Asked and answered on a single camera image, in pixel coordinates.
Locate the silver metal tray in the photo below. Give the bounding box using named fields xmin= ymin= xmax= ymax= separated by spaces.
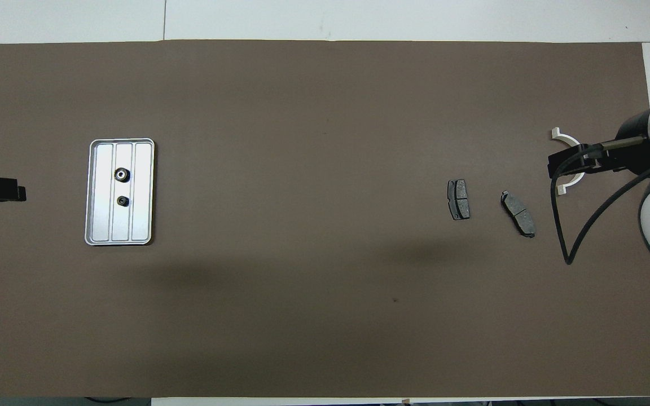
xmin=85 ymin=138 xmax=155 ymax=246

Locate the dark slanted brake pad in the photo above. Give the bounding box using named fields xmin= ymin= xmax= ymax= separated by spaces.
xmin=500 ymin=191 xmax=536 ymax=238

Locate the brown table mat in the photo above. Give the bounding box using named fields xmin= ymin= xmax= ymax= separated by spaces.
xmin=0 ymin=39 xmax=650 ymax=398

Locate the dark rectangular brake pad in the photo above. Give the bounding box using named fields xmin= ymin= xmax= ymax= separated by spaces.
xmin=447 ymin=179 xmax=471 ymax=220

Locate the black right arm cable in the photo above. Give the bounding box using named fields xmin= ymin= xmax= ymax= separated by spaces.
xmin=551 ymin=152 xmax=650 ymax=266

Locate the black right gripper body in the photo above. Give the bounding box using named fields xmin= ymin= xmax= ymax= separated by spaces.
xmin=600 ymin=110 xmax=650 ymax=173

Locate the white curved plastic bracket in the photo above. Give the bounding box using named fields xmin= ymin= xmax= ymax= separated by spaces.
xmin=551 ymin=128 xmax=585 ymax=196

